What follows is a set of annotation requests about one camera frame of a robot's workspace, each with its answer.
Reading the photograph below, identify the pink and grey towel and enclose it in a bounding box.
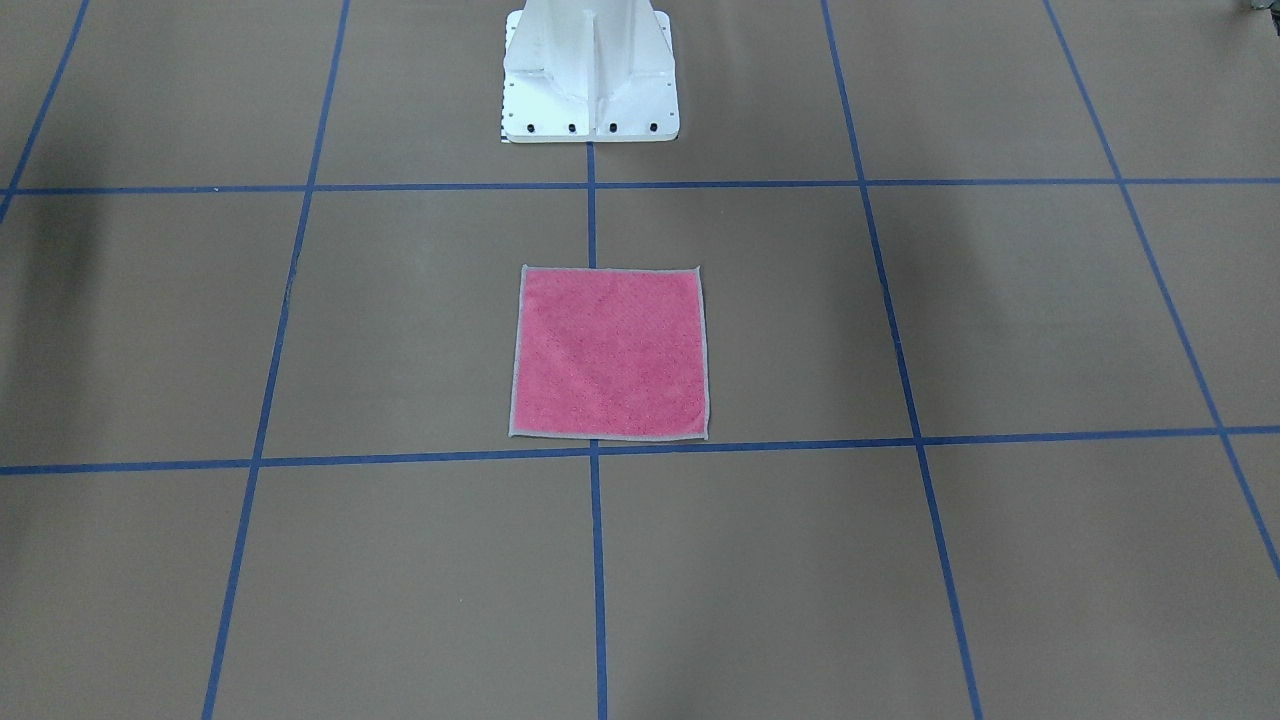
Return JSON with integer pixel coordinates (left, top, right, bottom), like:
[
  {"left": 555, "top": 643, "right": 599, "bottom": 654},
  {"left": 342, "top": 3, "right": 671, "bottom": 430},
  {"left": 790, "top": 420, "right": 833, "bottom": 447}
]
[{"left": 508, "top": 265, "right": 710, "bottom": 442}]

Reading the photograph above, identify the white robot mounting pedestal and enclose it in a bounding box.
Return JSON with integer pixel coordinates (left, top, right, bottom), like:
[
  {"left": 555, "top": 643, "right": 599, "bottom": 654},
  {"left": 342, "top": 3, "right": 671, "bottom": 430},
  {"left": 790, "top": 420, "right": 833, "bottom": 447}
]
[{"left": 500, "top": 1, "right": 681, "bottom": 143}]

